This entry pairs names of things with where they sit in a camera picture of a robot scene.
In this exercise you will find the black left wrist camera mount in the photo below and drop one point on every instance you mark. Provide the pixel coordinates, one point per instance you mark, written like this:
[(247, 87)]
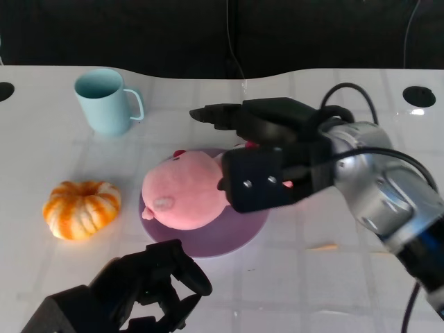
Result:
[(59, 312)]

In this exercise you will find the light blue mug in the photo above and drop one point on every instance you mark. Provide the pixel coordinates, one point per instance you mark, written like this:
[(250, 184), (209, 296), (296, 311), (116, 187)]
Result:
[(104, 111)]

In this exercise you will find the round purple plate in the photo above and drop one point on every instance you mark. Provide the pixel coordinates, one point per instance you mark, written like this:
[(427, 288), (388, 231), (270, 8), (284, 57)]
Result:
[(208, 239)]

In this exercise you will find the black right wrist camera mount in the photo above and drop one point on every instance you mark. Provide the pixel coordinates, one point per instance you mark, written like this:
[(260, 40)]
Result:
[(256, 180)]

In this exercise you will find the black table grommet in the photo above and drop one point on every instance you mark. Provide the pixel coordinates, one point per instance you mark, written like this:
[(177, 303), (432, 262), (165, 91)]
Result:
[(5, 92), (418, 96)]

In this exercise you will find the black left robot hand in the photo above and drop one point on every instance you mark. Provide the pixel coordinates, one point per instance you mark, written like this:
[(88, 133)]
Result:
[(152, 277)]

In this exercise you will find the pink plush doll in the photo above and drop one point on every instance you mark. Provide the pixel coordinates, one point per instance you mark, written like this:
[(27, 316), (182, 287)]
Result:
[(184, 194)]

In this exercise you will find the black backdrop cloth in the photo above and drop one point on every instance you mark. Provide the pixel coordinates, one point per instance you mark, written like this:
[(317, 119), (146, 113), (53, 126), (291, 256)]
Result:
[(138, 34)]

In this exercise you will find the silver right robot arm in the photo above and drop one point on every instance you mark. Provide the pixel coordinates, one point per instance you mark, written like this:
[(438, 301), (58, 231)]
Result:
[(374, 173)]

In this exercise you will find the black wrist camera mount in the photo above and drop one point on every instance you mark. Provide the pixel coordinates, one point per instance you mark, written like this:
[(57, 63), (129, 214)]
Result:
[(59, 312), (256, 180)]

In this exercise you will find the orange white striped pumpkin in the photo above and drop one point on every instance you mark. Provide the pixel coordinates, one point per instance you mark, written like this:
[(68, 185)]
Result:
[(83, 208)]

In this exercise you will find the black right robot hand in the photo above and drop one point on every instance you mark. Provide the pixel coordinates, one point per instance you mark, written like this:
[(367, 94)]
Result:
[(274, 121)]

